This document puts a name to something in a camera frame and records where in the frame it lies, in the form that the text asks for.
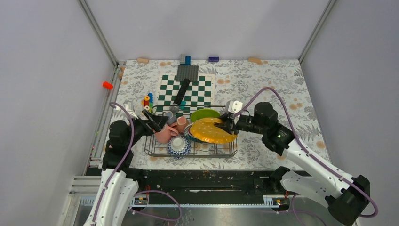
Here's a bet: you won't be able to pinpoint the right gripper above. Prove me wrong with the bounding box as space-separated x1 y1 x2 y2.
214 112 266 135

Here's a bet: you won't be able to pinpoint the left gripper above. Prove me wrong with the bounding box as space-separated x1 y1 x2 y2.
125 109 169 148

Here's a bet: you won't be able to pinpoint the white plate green red rim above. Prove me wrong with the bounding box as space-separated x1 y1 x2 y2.
183 123 208 144

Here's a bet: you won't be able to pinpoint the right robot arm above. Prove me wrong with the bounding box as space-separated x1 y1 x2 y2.
218 101 370 226

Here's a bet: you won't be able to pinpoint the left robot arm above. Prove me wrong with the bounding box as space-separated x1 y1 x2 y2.
84 110 168 226

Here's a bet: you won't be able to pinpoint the large pink mug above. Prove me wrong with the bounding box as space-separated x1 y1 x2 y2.
154 125 179 144

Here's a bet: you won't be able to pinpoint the grey blue mug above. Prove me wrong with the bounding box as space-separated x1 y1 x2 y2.
163 111 177 126

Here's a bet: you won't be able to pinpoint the colourful toy block stack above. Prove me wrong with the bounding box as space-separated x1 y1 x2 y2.
142 93 153 111

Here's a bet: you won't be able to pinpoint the black microphone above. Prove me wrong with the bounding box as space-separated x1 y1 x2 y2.
169 78 191 114

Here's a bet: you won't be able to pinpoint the lime green plate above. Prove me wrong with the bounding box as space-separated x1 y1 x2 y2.
190 108 221 122

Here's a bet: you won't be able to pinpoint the small pink mug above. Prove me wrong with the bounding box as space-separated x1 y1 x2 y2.
170 116 189 134

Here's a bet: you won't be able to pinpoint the teal block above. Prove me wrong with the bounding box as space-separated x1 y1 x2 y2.
179 101 186 110

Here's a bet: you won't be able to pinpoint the blue white patterned bowl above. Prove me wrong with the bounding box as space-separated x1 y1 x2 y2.
167 136 192 159

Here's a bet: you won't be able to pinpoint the green white chessboard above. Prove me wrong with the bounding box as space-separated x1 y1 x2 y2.
152 73 215 117

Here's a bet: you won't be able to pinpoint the orange cylinder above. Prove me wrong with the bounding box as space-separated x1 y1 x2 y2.
102 81 113 90

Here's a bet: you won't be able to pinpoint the grey building baseplate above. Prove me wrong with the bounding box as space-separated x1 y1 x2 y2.
175 65 199 82

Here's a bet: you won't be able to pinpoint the left wooden cork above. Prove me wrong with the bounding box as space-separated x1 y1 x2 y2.
136 58 150 64

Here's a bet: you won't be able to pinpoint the wooden cork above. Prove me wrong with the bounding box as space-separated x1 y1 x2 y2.
136 58 150 64
248 57 263 65

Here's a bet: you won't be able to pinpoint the purple toy brick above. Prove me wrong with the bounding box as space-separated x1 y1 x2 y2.
208 56 219 62

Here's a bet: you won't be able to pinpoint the right wooden cork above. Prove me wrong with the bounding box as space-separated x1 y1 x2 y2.
248 57 263 65

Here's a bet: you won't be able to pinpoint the grey blue toy bricks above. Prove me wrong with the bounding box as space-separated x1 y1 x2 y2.
179 54 191 65

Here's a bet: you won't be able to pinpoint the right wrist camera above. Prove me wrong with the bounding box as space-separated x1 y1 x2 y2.
224 100 243 114

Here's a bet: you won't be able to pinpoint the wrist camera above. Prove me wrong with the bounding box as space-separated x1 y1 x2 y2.
120 102 139 120
224 100 243 114

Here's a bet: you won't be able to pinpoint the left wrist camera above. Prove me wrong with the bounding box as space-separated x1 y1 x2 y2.
120 102 139 120

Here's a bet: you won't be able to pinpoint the black wire dish rack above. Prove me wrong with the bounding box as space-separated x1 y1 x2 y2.
144 105 238 158

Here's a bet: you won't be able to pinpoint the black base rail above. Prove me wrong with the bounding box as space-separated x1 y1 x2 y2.
85 167 334 207

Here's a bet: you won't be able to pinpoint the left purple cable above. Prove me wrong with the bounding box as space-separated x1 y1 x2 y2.
92 102 183 223

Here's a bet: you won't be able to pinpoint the purple cable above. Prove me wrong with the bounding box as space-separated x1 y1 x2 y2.
92 102 183 223
233 87 379 226

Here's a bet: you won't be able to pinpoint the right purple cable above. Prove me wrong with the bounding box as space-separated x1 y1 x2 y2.
233 87 379 226

